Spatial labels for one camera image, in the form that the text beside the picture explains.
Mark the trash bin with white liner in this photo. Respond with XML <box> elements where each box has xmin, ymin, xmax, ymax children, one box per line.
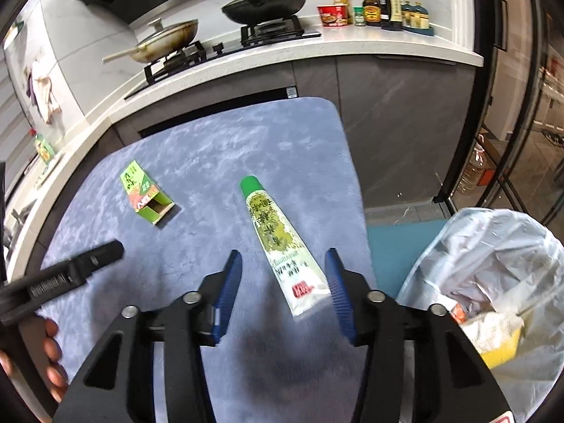
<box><xmin>397</xmin><ymin>208</ymin><xmax>563</xmax><ymax>422</ymax></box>

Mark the person's left hand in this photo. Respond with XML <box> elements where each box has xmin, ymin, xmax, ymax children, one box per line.
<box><xmin>1</xmin><ymin>314</ymin><xmax>69</xmax><ymax>404</ymax></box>

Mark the sink faucet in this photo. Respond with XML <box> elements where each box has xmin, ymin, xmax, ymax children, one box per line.
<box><xmin>3</xmin><ymin>202</ymin><xmax>35</xmax><ymax>248</ymax></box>

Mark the green wasabi tube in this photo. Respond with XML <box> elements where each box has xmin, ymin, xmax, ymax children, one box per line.
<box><xmin>240</xmin><ymin>176</ymin><xmax>330</xmax><ymax>319</ymax></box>

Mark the hanging pink towel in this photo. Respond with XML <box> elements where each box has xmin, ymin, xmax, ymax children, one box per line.
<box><xmin>24</xmin><ymin>60</ymin><xmax>61</xmax><ymax>125</ymax></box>

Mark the small green tube box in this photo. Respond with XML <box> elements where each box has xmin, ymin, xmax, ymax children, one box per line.
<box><xmin>119</xmin><ymin>160</ymin><xmax>175</xmax><ymax>225</ymax></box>

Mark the green dish soap bottle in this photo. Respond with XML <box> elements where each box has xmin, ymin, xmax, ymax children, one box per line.
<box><xmin>33</xmin><ymin>134</ymin><xmax>55</xmax><ymax>165</ymax></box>

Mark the red instant noodle cup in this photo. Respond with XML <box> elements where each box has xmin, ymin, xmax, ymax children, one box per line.
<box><xmin>317</xmin><ymin>4</ymin><xmax>349</xmax><ymax>28</ymax></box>

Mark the black wok with lid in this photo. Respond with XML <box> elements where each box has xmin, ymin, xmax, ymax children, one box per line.
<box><xmin>222</xmin><ymin>0</ymin><xmax>306</xmax><ymax>26</ymax></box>

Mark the dark soy sauce bottle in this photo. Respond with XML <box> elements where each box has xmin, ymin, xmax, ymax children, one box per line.
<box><xmin>380</xmin><ymin>0</ymin><xmax>403</xmax><ymax>32</ymax></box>

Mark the white tissue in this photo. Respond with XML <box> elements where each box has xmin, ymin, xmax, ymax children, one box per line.
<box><xmin>461</xmin><ymin>311</ymin><xmax>524</xmax><ymax>358</ymax></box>

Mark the brown sauce bottle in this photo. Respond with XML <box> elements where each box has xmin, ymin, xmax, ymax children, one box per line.
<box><xmin>362</xmin><ymin>0</ymin><xmax>380</xmax><ymax>27</ymax></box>

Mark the small green spice jar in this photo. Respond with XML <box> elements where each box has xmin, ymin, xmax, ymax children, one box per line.
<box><xmin>353</xmin><ymin>7</ymin><xmax>366</xmax><ymax>27</ymax></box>

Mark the orange wrapper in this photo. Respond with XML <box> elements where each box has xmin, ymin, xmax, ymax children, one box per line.
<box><xmin>450</xmin><ymin>303</ymin><xmax>466</xmax><ymax>325</ymax></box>

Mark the steel frying pan with lid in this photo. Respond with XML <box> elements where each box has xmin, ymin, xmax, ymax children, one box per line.
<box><xmin>102</xmin><ymin>18</ymin><xmax>199</xmax><ymax>64</ymax></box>

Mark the black gas stove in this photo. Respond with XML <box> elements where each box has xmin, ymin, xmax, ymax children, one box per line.
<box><xmin>124</xmin><ymin>16</ymin><xmax>321</xmax><ymax>99</ymax></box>

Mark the blue tray with jars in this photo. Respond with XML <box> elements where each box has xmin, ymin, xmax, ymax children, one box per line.
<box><xmin>401</xmin><ymin>0</ymin><xmax>435</xmax><ymax>36</ymax></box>

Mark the blue-grey table cloth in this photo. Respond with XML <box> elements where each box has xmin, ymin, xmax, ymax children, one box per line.
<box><xmin>43</xmin><ymin>97</ymin><xmax>373</xmax><ymax>422</ymax></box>

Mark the cooking oil bottle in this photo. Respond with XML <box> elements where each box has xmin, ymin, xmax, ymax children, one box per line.
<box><xmin>457</xmin><ymin>143</ymin><xmax>486</xmax><ymax>195</ymax></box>

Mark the yellow sponge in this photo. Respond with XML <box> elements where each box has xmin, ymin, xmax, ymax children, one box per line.
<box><xmin>475</xmin><ymin>313</ymin><xmax>525</xmax><ymax>369</ymax></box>

